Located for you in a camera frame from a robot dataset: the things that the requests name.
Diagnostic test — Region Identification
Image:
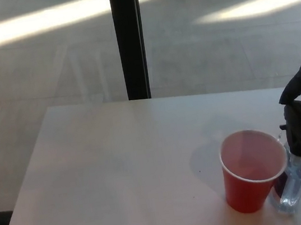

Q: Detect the clear soap bottle black pump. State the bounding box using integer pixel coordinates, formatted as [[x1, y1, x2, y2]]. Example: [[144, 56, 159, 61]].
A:
[[260, 121, 301, 217]]

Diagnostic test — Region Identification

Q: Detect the red plastic cup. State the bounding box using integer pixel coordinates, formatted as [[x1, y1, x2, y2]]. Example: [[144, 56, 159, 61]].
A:
[[216, 124, 295, 217]]

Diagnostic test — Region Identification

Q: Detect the black window frame post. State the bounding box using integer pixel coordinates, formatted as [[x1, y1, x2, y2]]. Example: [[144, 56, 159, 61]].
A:
[[108, 0, 155, 103]]

